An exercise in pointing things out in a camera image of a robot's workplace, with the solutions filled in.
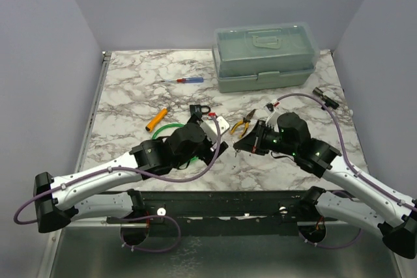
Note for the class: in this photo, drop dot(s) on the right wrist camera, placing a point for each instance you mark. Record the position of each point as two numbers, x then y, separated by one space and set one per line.
273 114

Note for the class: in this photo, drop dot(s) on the black Kaijing padlock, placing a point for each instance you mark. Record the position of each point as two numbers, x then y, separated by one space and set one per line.
198 109

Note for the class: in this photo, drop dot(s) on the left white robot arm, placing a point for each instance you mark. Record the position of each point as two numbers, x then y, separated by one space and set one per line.
61 200

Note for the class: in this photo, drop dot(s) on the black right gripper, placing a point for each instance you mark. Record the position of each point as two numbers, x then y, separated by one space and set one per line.
253 142

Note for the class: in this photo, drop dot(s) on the black metal base rail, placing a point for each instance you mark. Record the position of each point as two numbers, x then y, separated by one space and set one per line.
220 213

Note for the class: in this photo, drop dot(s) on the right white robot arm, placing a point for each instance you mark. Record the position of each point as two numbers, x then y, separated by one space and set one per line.
380 209

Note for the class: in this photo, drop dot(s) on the green translucent tool box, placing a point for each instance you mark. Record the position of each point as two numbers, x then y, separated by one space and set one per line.
264 56

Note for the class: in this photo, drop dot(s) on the red blue screwdriver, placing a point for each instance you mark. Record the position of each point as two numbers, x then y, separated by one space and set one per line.
184 80

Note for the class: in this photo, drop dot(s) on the aluminium side rail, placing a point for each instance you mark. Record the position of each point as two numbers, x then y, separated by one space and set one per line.
92 113

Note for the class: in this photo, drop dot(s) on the green cable lock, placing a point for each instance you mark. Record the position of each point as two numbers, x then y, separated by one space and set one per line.
165 127

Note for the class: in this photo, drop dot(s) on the yellow black needle-nose pliers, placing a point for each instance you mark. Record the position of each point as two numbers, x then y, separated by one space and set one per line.
245 122

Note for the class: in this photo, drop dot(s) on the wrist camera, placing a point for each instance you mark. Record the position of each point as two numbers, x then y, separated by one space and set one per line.
213 127
273 114

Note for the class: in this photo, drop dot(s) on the black cylinder lock part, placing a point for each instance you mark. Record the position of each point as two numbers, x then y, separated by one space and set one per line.
327 100

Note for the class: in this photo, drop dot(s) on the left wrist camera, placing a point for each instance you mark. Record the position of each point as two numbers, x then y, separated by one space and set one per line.
213 127

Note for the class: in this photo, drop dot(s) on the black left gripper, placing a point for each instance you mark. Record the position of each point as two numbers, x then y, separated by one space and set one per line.
208 155

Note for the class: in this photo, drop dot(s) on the orange utility knife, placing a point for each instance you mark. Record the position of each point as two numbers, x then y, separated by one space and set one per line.
156 120

